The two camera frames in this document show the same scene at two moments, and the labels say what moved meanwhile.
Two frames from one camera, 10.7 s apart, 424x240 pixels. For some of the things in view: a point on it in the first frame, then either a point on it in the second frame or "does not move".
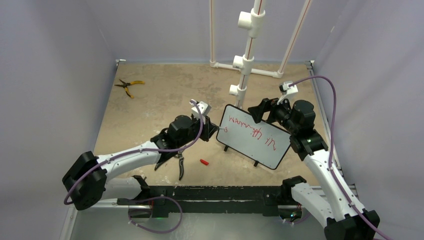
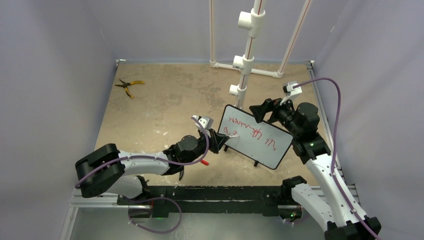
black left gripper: [208, 129] to [216, 140]
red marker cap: [204, 162] does not move
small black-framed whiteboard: [262, 142] does not move
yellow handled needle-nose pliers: [125, 85] does not move
